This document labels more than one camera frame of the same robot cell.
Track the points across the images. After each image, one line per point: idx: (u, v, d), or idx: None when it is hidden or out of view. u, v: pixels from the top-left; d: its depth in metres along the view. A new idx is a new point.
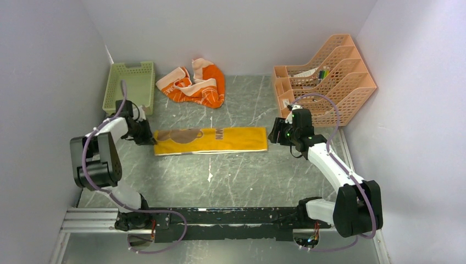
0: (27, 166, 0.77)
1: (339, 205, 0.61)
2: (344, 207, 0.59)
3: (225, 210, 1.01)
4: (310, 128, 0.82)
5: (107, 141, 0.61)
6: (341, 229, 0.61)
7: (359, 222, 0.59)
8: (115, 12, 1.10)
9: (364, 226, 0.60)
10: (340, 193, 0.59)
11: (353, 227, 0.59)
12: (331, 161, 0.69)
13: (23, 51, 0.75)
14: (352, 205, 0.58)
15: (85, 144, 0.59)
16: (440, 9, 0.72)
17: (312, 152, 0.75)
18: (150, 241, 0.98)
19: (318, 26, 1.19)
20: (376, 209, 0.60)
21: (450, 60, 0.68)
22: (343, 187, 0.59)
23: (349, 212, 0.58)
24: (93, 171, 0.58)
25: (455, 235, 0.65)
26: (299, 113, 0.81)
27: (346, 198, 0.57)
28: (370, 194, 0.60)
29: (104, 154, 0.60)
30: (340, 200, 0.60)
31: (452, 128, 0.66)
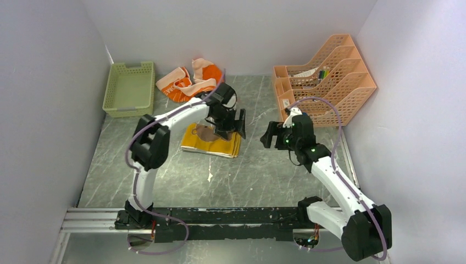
0: (28, 166, 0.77)
1: (350, 232, 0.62)
2: (356, 235, 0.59)
3: (225, 210, 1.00)
4: (311, 138, 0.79)
5: (160, 138, 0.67)
6: (352, 252, 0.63)
7: (369, 247, 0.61)
8: (115, 13, 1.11)
9: (373, 247, 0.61)
10: (352, 220, 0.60)
11: (365, 252, 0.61)
12: (339, 182, 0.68)
13: (22, 50, 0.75)
14: (364, 231, 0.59)
15: (144, 129, 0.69)
16: (441, 10, 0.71)
17: (317, 169, 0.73)
18: (150, 241, 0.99)
19: (319, 26, 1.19)
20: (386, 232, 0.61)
21: (451, 61, 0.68)
22: (354, 215, 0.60)
23: (360, 238, 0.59)
24: (139, 149, 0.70)
25: (455, 235, 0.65)
26: (300, 122, 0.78)
27: (359, 227, 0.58)
28: (380, 218, 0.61)
29: (153, 145, 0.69)
30: (351, 228, 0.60)
31: (452, 130, 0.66)
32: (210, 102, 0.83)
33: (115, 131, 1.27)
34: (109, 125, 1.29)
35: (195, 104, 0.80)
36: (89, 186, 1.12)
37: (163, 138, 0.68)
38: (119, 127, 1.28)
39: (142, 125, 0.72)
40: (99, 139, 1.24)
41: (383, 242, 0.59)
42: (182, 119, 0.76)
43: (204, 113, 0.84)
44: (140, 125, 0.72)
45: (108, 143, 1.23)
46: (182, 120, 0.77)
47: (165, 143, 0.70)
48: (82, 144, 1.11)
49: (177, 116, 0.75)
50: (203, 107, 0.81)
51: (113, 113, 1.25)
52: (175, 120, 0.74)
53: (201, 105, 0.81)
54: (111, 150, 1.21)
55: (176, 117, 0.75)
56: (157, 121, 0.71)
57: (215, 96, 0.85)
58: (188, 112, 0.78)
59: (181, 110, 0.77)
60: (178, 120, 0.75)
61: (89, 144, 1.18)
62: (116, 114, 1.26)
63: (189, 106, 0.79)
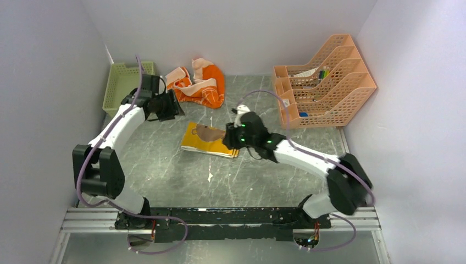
0: (28, 166, 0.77)
1: (333, 192, 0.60)
2: (338, 190, 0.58)
3: (225, 210, 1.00)
4: (264, 131, 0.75)
5: (107, 164, 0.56)
6: (348, 212, 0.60)
7: (358, 198, 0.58)
8: (115, 13, 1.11)
9: (362, 198, 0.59)
10: (328, 179, 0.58)
11: (356, 204, 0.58)
12: (301, 153, 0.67)
13: (22, 51, 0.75)
14: (343, 184, 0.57)
15: (86, 160, 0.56)
16: (441, 10, 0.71)
17: (281, 155, 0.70)
18: (150, 241, 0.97)
19: (319, 26, 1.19)
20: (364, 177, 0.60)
21: (451, 61, 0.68)
22: (328, 172, 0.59)
23: (344, 191, 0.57)
24: (91, 186, 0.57)
25: (455, 235, 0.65)
26: (249, 122, 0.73)
27: (336, 182, 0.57)
28: (351, 166, 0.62)
29: (104, 175, 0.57)
30: (332, 187, 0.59)
31: (452, 130, 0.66)
32: (141, 103, 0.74)
33: None
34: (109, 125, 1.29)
35: (127, 112, 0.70)
36: None
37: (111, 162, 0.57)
38: None
39: (78, 159, 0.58)
40: None
41: (367, 188, 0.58)
42: (121, 134, 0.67)
43: (140, 116, 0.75)
44: (76, 160, 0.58)
45: None
46: (121, 135, 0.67)
47: (115, 166, 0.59)
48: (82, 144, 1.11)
49: (113, 135, 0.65)
50: (136, 111, 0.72)
51: (113, 113, 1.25)
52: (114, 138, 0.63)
53: (134, 109, 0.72)
54: None
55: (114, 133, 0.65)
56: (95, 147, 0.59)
57: (144, 93, 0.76)
58: (125, 121, 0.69)
59: (114, 125, 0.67)
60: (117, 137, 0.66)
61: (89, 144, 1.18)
62: (116, 114, 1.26)
63: (120, 118, 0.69)
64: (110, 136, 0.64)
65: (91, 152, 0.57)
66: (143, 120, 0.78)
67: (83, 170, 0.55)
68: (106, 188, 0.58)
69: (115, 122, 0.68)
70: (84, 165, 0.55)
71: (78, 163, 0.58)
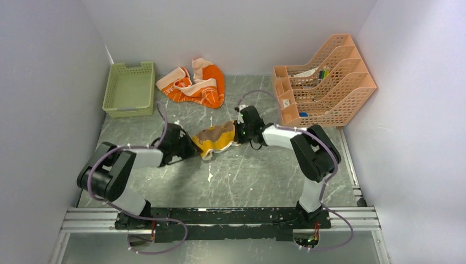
0: (28, 166, 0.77)
1: (299, 156, 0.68)
2: (301, 152, 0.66)
3: (224, 210, 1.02)
4: (259, 121, 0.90)
5: (125, 161, 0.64)
6: (312, 176, 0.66)
7: (321, 163, 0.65)
8: (115, 13, 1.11)
9: (326, 164, 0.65)
10: (294, 143, 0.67)
11: (320, 169, 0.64)
12: (283, 131, 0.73)
13: (22, 50, 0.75)
14: (306, 147, 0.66)
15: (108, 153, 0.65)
16: (440, 11, 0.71)
17: (267, 137, 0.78)
18: (150, 241, 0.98)
19: (319, 26, 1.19)
20: (328, 143, 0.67)
21: (450, 62, 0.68)
22: (293, 137, 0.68)
23: (307, 154, 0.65)
24: (97, 176, 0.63)
25: (455, 236, 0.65)
26: (246, 111, 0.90)
27: (300, 144, 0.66)
28: (317, 134, 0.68)
29: (114, 171, 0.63)
30: (297, 150, 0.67)
31: (452, 130, 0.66)
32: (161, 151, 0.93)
33: (115, 131, 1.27)
34: (109, 125, 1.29)
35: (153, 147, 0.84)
36: None
37: (127, 161, 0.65)
38: (119, 127, 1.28)
39: (99, 153, 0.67)
40: (99, 139, 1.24)
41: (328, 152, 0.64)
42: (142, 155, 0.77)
43: (155, 163, 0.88)
44: (96, 153, 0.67)
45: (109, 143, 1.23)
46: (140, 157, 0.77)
47: (127, 169, 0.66)
48: (82, 144, 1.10)
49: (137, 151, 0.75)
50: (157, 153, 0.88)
51: (113, 113, 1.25)
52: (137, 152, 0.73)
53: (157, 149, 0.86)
54: None
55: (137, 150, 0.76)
56: (120, 148, 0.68)
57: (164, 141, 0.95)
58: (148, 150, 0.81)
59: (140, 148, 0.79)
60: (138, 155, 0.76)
61: (89, 144, 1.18)
62: (116, 114, 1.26)
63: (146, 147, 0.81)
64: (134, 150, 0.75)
65: (114, 149, 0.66)
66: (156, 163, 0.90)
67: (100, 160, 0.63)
68: (106, 183, 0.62)
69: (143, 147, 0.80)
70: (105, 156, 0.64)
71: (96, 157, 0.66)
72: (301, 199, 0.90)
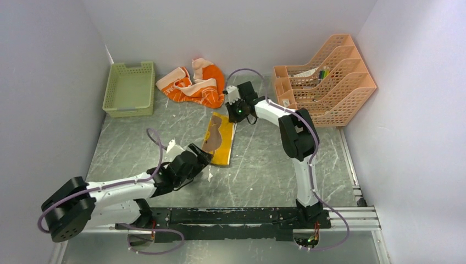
0: (27, 166, 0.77)
1: (282, 135, 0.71)
2: (285, 133, 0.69)
3: (225, 210, 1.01)
4: (253, 94, 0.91)
5: (78, 214, 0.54)
6: (290, 154, 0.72)
7: (301, 144, 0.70)
8: (114, 13, 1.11)
9: (304, 145, 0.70)
10: (280, 122, 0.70)
11: (298, 149, 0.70)
12: (273, 107, 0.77)
13: (22, 50, 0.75)
14: (291, 128, 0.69)
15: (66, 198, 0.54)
16: (441, 11, 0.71)
17: (259, 112, 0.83)
18: (150, 241, 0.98)
19: (319, 26, 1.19)
20: (311, 126, 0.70)
21: (451, 61, 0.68)
22: (281, 116, 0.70)
23: (290, 136, 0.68)
24: (49, 217, 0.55)
25: (455, 236, 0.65)
26: (241, 86, 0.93)
27: (286, 125, 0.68)
28: (304, 116, 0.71)
29: (64, 219, 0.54)
30: (282, 130, 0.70)
31: (452, 130, 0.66)
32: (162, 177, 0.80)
33: (115, 131, 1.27)
34: (109, 125, 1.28)
35: (140, 181, 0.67)
36: None
37: (81, 214, 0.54)
38: (118, 127, 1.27)
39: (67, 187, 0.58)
40: (99, 139, 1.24)
41: (312, 135, 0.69)
42: (117, 194, 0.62)
43: (148, 193, 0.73)
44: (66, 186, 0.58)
45: (109, 143, 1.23)
46: (118, 196, 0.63)
47: (82, 219, 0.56)
48: (81, 144, 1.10)
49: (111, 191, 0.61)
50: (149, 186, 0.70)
51: (113, 113, 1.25)
52: (109, 194, 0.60)
53: (145, 184, 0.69)
54: (111, 150, 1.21)
55: (111, 191, 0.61)
56: (84, 192, 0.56)
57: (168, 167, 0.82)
58: (129, 188, 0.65)
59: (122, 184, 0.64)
60: (111, 195, 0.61)
61: (89, 145, 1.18)
62: (116, 114, 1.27)
63: (131, 182, 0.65)
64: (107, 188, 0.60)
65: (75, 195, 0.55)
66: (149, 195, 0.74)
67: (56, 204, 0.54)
68: (54, 229, 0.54)
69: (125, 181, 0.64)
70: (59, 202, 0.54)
71: (62, 192, 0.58)
72: (299, 194, 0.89)
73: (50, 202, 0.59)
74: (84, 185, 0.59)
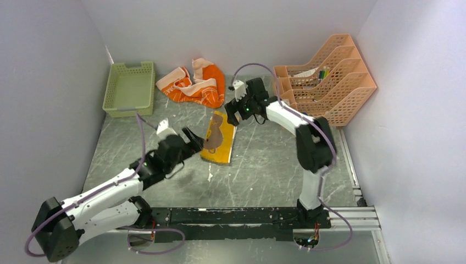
0: (27, 166, 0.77)
1: (299, 146, 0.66)
2: (303, 144, 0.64)
3: (225, 210, 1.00)
4: (263, 93, 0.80)
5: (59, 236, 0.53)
6: (307, 166, 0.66)
7: (319, 157, 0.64)
8: (115, 13, 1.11)
9: (323, 157, 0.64)
10: (298, 132, 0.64)
11: (315, 162, 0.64)
12: (287, 113, 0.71)
13: (22, 50, 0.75)
14: (309, 141, 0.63)
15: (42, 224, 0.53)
16: (440, 11, 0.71)
17: (271, 116, 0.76)
18: (150, 241, 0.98)
19: (319, 26, 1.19)
20: (329, 137, 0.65)
21: (451, 61, 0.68)
22: (299, 126, 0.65)
23: (308, 148, 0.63)
24: (41, 241, 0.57)
25: (455, 236, 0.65)
26: (251, 82, 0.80)
27: (303, 136, 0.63)
28: (322, 127, 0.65)
29: (51, 242, 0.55)
30: (299, 141, 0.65)
31: (452, 130, 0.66)
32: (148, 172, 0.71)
33: (115, 131, 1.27)
34: (109, 125, 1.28)
35: (122, 182, 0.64)
36: (89, 186, 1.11)
37: (63, 235, 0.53)
38: (119, 127, 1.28)
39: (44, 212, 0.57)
40: (99, 139, 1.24)
41: (331, 147, 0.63)
42: (99, 203, 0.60)
43: (138, 188, 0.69)
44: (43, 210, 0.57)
45: (109, 143, 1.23)
46: (101, 203, 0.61)
47: (69, 237, 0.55)
48: (81, 144, 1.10)
49: (90, 201, 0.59)
50: (133, 183, 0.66)
51: (113, 113, 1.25)
52: (88, 206, 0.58)
53: (129, 182, 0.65)
54: (111, 150, 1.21)
55: (90, 202, 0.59)
56: (58, 213, 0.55)
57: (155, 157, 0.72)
58: (110, 193, 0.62)
59: (101, 190, 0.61)
60: (92, 205, 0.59)
61: (89, 145, 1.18)
62: (116, 114, 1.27)
63: (111, 186, 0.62)
64: (86, 201, 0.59)
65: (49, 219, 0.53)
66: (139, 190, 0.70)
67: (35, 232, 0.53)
68: (48, 252, 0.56)
69: (104, 187, 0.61)
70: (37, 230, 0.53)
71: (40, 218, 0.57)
72: (301, 196, 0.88)
73: (35, 227, 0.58)
74: (59, 205, 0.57)
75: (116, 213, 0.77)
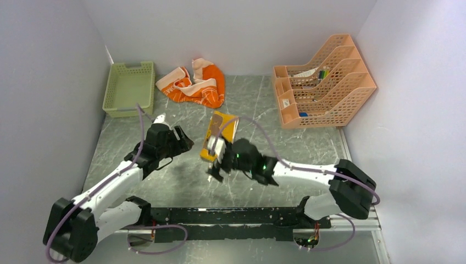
0: (27, 165, 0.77)
1: (342, 202, 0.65)
2: (347, 199, 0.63)
3: (225, 210, 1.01)
4: (256, 152, 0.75)
5: (81, 227, 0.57)
6: (358, 215, 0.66)
7: (364, 199, 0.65)
8: (115, 12, 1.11)
9: (366, 196, 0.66)
10: (336, 192, 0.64)
11: (364, 207, 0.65)
12: (300, 172, 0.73)
13: (22, 49, 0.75)
14: (349, 193, 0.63)
15: (62, 220, 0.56)
16: (440, 10, 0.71)
17: (279, 179, 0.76)
18: (150, 241, 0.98)
19: (319, 26, 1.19)
20: (359, 177, 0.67)
21: (451, 61, 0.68)
22: (333, 185, 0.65)
23: (352, 198, 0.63)
24: (59, 245, 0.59)
25: (456, 236, 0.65)
26: (244, 151, 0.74)
27: (344, 193, 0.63)
28: (348, 171, 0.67)
29: (73, 238, 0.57)
30: (340, 198, 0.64)
31: (452, 130, 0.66)
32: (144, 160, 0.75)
33: (115, 131, 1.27)
34: (109, 125, 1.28)
35: (124, 171, 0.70)
36: (89, 186, 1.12)
37: (86, 225, 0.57)
38: (119, 127, 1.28)
39: (54, 216, 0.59)
40: (99, 139, 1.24)
41: (366, 187, 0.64)
42: (109, 192, 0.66)
43: (138, 176, 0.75)
44: (53, 214, 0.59)
45: (109, 143, 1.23)
46: (110, 192, 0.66)
47: (89, 230, 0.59)
48: (81, 144, 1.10)
49: (101, 192, 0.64)
50: (134, 170, 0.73)
51: (113, 113, 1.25)
52: (100, 197, 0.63)
53: (132, 170, 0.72)
54: (111, 150, 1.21)
55: (101, 193, 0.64)
56: (75, 207, 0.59)
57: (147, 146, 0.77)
58: (116, 182, 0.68)
59: (106, 181, 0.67)
60: (103, 196, 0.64)
61: (89, 144, 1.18)
62: (116, 114, 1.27)
63: (116, 176, 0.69)
64: (97, 194, 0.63)
65: (68, 214, 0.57)
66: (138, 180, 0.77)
67: (55, 231, 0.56)
68: (70, 252, 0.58)
69: (109, 178, 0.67)
70: (58, 226, 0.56)
71: (54, 220, 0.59)
72: (307, 208, 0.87)
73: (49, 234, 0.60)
74: (70, 203, 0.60)
75: (119, 210, 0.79)
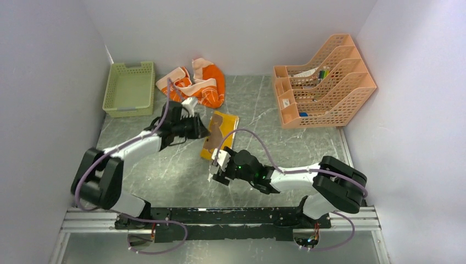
0: (28, 166, 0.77)
1: (328, 196, 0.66)
2: (332, 193, 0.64)
3: (225, 210, 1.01)
4: (256, 164, 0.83)
5: (112, 171, 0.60)
6: (348, 208, 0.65)
7: (352, 192, 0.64)
8: (115, 12, 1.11)
9: (356, 190, 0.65)
10: (319, 187, 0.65)
11: (353, 199, 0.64)
12: (292, 175, 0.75)
13: (22, 50, 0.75)
14: (334, 186, 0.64)
15: (95, 163, 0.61)
16: (441, 11, 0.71)
17: (277, 185, 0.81)
18: (150, 241, 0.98)
19: (319, 26, 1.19)
20: (344, 172, 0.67)
21: (451, 62, 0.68)
22: (316, 181, 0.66)
23: (337, 192, 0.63)
24: (87, 191, 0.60)
25: (456, 236, 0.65)
26: (246, 163, 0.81)
27: (326, 186, 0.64)
28: (332, 166, 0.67)
29: (103, 181, 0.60)
30: (325, 193, 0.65)
31: (452, 130, 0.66)
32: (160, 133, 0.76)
33: (115, 131, 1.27)
34: (109, 125, 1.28)
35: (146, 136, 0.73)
36: None
37: (116, 170, 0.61)
38: (119, 127, 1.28)
39: (87, 163, 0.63)
40: (99, 139, 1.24)
41: (353, 181, 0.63)
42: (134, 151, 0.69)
43: (156, 145, 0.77)
44: (85, 161, 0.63)
45: (108, 143, 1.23)
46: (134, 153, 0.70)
47: (117, 177, 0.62)
48: (81, 144, 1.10)
49: (128, 148, 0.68)
50: (155, 137, 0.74)
51: (113, 113, 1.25)
52: (128, 150, 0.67)
53: (153, 136, 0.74)
54: None
55: (128, 148, 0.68)
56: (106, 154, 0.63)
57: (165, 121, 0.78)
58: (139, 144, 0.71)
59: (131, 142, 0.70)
60: (129, 152, 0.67)
61: (89, 145, 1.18)
62: (116, 114, 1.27)
63: (139, 138, 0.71)
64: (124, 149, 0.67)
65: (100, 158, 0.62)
66: (156, 148, 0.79)
67: (87, 172, 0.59)
68: (99, 198, 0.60)
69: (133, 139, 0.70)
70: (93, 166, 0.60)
71: (86, 166, 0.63)
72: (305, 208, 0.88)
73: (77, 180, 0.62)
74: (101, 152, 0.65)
75: None
